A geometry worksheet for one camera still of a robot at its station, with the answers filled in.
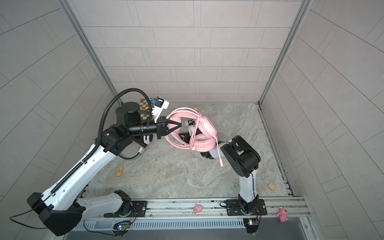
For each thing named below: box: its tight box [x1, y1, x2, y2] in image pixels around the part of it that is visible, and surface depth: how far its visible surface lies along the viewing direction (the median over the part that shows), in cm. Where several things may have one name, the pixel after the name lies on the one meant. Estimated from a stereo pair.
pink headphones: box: [165, 107, 218, 152], surface depth 57 cm
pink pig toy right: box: [276, 206, 289, 223], surface depth 69 cm
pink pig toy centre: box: [193, 203, 204, 214], surface depth 72 cm
